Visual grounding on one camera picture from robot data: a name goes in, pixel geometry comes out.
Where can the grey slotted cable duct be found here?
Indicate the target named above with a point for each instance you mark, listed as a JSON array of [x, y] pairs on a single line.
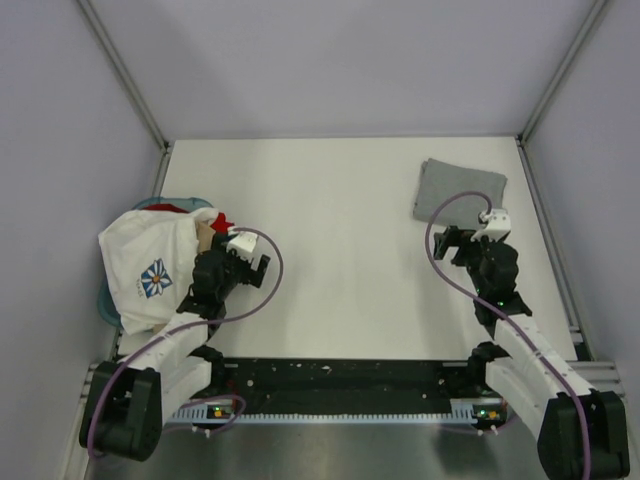
[[485, 414]]

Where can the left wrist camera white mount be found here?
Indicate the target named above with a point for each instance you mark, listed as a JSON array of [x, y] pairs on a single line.
[[242, 243]]

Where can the left aluminium frame post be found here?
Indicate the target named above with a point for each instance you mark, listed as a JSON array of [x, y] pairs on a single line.
[[121, 72]]

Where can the aluminium frame post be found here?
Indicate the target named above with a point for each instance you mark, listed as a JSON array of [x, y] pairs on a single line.
[[596, 14], [121, 72]]

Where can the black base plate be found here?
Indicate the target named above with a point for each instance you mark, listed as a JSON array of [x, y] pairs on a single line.
[[271, 385]]

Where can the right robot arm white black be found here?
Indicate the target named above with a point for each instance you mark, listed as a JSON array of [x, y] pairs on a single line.
[[580, 431]]

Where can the grey t-shirt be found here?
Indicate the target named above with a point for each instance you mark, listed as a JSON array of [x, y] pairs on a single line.
[[438, 181]]

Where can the red t-shirt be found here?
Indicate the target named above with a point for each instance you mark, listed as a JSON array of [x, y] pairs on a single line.
[[220, 224]]

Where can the white t-shirt with flower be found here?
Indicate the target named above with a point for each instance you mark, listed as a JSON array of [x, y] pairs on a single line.
[[149, 257]]

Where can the right aluminium frame post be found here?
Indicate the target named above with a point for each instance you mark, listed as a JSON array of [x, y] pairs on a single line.
[[596, 14]]

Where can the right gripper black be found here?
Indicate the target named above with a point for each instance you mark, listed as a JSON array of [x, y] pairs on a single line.
[[455, 238]]

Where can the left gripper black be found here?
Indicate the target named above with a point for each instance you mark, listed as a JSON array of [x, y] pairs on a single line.
[[249, 275]]

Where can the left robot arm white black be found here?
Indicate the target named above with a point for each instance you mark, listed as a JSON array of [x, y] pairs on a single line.
[[130, 401]]

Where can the teal plastic basket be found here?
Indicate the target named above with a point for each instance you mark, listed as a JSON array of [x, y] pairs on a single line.
[[105, 306]]

